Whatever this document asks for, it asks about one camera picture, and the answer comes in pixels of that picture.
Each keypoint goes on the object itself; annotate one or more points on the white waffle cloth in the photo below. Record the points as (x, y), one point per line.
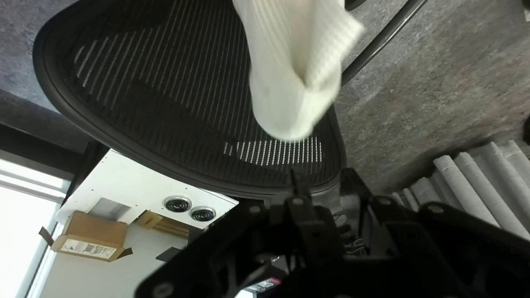
(291, 71)

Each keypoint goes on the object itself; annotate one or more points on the black mesh office chair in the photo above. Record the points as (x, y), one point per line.
(165, 100)

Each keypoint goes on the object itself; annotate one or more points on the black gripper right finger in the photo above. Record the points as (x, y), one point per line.
(452, 249)

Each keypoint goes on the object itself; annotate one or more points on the cardboard box with label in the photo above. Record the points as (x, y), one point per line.
(91, 235)

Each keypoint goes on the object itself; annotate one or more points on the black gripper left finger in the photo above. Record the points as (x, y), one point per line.
(258, 242)

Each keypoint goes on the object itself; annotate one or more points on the white paper roll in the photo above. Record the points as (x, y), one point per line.
(515, 159)
(465, 191)
(497, 187)

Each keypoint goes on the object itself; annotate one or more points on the flat brown cardboard piece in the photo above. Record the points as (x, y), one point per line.
(162, 224)

